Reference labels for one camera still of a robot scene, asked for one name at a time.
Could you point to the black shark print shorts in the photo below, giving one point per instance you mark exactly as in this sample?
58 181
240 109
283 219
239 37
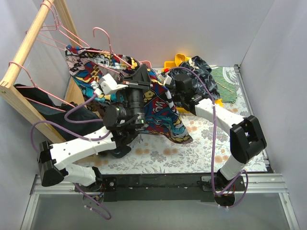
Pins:
197 66

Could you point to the pink wire hanger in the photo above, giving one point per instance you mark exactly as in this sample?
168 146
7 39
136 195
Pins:
58 29
146 62

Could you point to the green white striped cloth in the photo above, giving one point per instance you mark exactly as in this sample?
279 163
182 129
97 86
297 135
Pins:
225 85

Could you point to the yellow plastic tray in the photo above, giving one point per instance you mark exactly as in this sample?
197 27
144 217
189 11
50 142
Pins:
170 64

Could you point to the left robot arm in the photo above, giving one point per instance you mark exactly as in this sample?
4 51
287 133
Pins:
121 124

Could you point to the wooden clothes rack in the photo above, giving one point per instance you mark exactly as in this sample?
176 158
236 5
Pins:
46 66

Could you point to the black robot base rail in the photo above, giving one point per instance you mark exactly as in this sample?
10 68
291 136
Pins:
165 187

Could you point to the dark navy shorts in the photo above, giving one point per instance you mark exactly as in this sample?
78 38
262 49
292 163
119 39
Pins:
82 116

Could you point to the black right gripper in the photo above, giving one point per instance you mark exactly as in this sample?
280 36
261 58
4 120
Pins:
182 81

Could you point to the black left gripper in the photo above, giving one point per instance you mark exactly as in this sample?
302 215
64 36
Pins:
138 84

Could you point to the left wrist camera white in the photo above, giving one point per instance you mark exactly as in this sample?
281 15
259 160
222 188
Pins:
107 86

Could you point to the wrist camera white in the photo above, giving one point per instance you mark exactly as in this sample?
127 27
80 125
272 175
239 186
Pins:
165 76
107 86

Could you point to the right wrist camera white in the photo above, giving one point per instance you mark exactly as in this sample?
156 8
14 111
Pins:
165 76

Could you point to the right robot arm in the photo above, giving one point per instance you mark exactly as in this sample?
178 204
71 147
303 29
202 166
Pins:
245 133

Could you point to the pink hanger holding navy shorts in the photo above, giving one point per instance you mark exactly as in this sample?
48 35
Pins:
38 95

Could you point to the floral patterned table mat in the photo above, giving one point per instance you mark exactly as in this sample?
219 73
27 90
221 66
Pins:
157 154

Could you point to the colourful comic print shorts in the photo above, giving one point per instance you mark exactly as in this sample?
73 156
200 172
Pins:
87 66

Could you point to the pink wire hanger on rail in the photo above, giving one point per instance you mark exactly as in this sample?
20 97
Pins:
58 29

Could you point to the yellow cloth behind tray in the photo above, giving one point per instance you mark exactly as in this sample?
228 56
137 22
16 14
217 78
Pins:
179 58

